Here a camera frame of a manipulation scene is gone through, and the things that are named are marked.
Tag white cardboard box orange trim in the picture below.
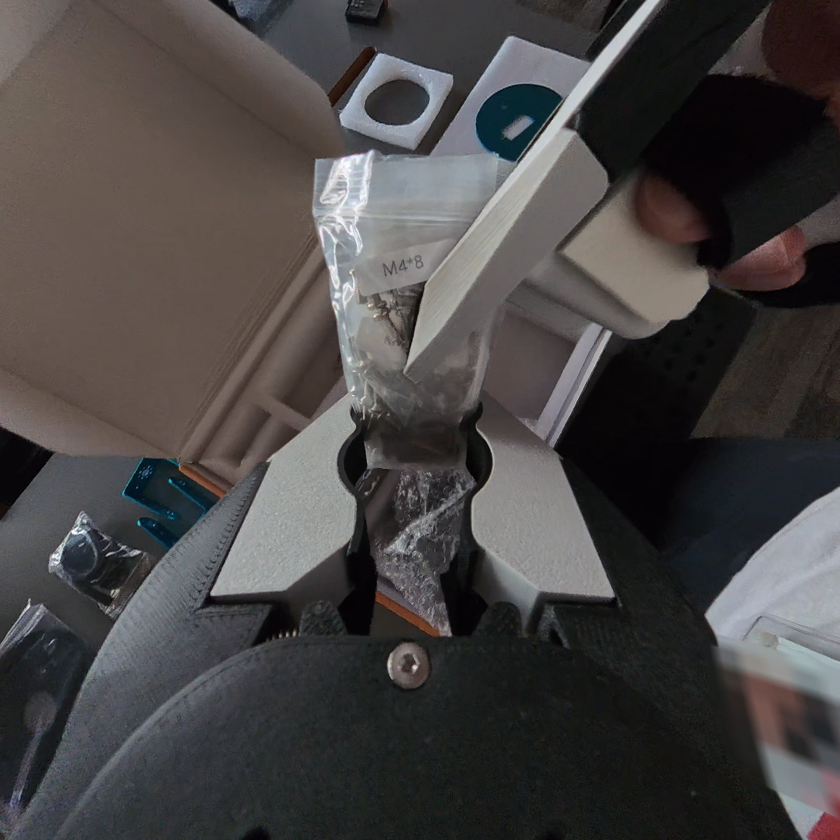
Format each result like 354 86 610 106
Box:
0 0 614 637

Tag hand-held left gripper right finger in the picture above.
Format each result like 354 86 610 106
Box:
451 399 623 636

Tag white foam square with hole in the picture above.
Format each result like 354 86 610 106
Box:
338 54 455 155

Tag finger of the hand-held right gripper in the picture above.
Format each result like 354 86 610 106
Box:
403 0 660 380

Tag bubble wrap bag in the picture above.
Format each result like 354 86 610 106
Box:
357 462 476 637

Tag person's white shirt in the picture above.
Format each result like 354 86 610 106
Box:
705 486 840 664

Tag blue disc with square hole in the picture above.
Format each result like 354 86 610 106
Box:
474 84 565 161

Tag person's right hand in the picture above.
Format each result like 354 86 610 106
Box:
640 175 812 293

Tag black mesh chair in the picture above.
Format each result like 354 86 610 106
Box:
558 292 762 460

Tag clear bag of black parts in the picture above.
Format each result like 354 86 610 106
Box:
0 598 93 815
49 511 158 621

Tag clear bag of small screws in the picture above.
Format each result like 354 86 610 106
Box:
314 150 508 470

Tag blue metal U bracket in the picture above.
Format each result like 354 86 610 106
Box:
123 456 221 549

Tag person's dark trouser leg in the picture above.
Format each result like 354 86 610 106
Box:
656 436 840 614

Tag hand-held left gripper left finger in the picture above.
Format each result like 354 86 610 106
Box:
209 400 376 636

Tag white foam tray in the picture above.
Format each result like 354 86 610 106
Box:
430 36 592 172

